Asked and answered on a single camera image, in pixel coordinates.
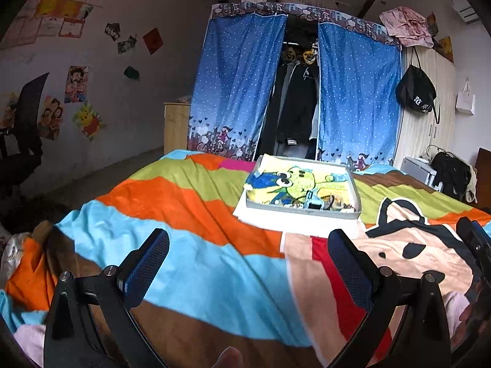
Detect black hanging bag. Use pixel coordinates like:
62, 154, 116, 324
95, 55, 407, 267
395, 47, 441, 125

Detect red square wall paper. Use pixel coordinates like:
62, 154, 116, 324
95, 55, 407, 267
142, 28, 163, 55

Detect anime character poster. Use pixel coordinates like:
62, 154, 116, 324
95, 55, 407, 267
64, 66, 88, 104

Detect white storage box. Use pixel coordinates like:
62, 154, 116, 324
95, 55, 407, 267
400, 157, 443, 191

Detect family cartoon poster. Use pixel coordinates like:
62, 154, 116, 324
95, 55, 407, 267
37, 96, 64, 140

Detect crayon dinosaur drawing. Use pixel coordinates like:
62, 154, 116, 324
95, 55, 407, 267
245, 154, 356, 212

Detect beige wooden wardrobe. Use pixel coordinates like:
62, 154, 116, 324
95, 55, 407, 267
394, 46, 457, 169

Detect operator thumb tip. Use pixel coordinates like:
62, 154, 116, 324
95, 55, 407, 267
212, 347, 243, 368

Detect white paper gift bag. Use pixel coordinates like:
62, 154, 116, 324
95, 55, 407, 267
455, 80, 475, 116

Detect hanging dark clothes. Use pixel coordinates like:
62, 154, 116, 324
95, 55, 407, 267
256, 43, 319, 159

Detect colourful cartoon bedspread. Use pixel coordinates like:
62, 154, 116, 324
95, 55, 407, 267
0, 149, 491, 368

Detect pink cloth on wardrobe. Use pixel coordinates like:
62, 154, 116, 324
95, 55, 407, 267
379, 6, 434, 48

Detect black clothes pile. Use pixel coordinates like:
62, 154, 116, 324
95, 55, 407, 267
430, 151, 478, 203

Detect blue dotted wardrobe curtain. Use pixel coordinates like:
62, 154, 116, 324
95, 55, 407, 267
187, 2, 401, 170

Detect white paper sheet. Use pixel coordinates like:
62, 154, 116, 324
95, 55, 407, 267
233, 198, 366, 238

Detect light blue watch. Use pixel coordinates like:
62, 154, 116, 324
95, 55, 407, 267
304, 190, 325, 210

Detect wooden bedside cabinet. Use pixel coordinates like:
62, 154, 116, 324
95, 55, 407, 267
163, 102, 191, 155

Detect grey shallow cardboard box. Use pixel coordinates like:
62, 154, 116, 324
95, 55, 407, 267
243, 154, 363, 220

